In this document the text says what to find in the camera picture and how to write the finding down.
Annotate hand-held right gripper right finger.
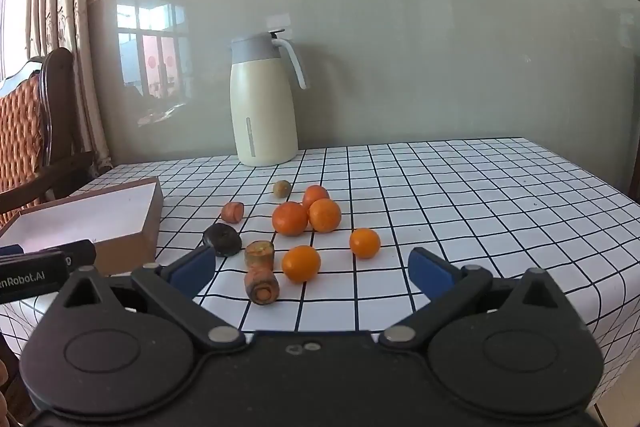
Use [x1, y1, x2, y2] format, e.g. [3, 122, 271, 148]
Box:
[377, 247, 575, 354]

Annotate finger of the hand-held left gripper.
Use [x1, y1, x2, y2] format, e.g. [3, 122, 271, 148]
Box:
[0, 239, 97, 275]

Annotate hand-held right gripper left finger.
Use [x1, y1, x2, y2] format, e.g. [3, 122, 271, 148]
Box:
[61, 245, 247, 354]

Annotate dark brown round lump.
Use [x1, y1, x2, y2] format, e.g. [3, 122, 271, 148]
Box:
[202, 223, 244, 258]

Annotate brown cardboard box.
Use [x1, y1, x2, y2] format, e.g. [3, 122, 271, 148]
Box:
[0, 177, 164, 279]

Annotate carrot piece yellowish cut face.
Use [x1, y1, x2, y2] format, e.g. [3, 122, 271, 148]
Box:
[244, 240, 275, 271]

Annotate small reddish carrot piece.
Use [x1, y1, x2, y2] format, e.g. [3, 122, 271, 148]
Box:
[221, 202, 246, 224]

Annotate fibrous orange carrot piece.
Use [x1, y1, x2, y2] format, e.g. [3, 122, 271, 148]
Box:
[244, 268, 281, 306]

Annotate orange kumquat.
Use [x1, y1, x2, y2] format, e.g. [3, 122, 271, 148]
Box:
[349, 228, 382, 260]
[281, 245, 322, 284]

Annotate orange mandarin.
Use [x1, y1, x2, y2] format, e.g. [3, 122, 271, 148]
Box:
[272, 201, 309, 237]
[302, 185, 331, 210]
[308, 198, 342, 233]

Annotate white black grid tablecloth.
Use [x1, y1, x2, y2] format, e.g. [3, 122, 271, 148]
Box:
[0, 138, 640, 427]

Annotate wooden sofa orange cushions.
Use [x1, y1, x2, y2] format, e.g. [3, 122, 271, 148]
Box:
[0, 48, 96, 228]

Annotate cream thermos jug grey lid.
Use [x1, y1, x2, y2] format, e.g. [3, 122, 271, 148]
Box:
[230, 28, 308, 168]

